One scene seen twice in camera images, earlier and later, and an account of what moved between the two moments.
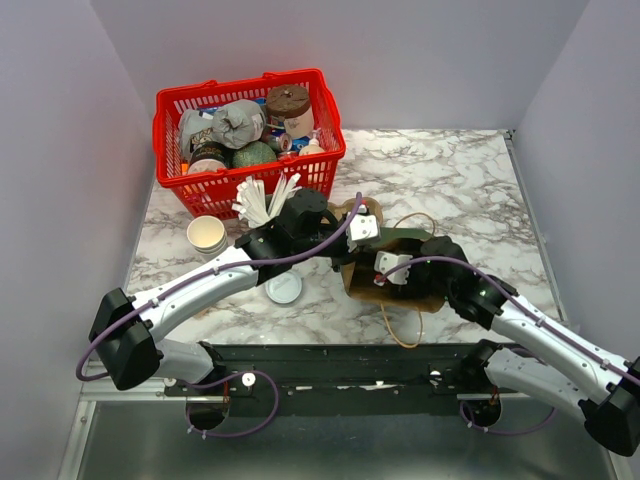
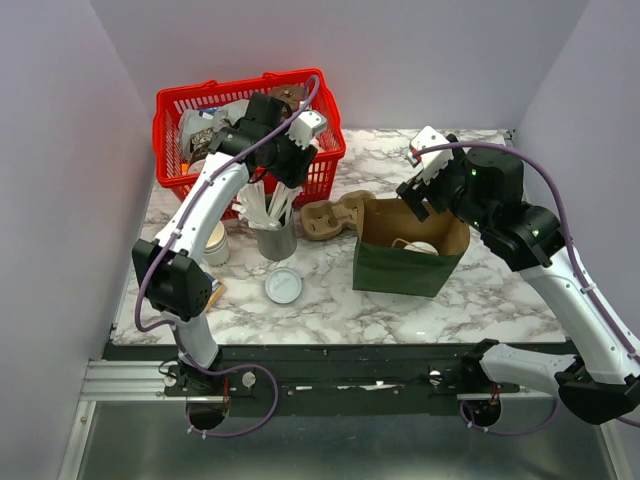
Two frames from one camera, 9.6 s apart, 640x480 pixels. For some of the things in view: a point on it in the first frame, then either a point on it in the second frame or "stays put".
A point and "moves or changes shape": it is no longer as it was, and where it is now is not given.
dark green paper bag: [394, 272] moves or changes shape
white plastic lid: [284, 288] stays put
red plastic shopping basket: [209, 137] stays put
